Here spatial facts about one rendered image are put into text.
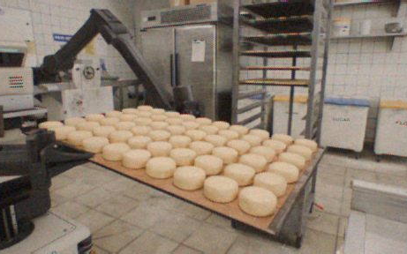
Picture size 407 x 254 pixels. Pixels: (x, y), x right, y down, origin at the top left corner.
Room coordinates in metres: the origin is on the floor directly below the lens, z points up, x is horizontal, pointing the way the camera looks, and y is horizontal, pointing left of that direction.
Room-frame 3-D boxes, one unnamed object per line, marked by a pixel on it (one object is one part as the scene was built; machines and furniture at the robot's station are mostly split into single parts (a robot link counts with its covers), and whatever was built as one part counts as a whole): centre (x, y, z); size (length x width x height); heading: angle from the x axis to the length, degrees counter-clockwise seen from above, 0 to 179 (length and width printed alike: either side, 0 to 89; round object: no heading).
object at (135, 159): (0.45, 0.12, 0.98); 0.05 x 0.05 x 0.02
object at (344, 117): (3.51, -1.89, 0.38); 0.64 x 0.54 x 0.77; 149
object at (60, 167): (0.46, 0.25, 0.99); 0.09 x 0.07 x 0.07; 103
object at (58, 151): (0.46, 0.26, 0.97); 0.09 x 0.07 x 0.07; 103
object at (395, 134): (3.19, -2.45, 0.38); 0.64 x 0.54 x 0.77; 148
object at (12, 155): (0.44, 0.32, 0.98); 0.07 x 0.07 x 0.10; 13
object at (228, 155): (0.50, -0.04, 0.97); 0.05 x 0.05 x 0.02
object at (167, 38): (4.58, 0.26, 1.02); 1.40 x 0.90 x 2.05; 60
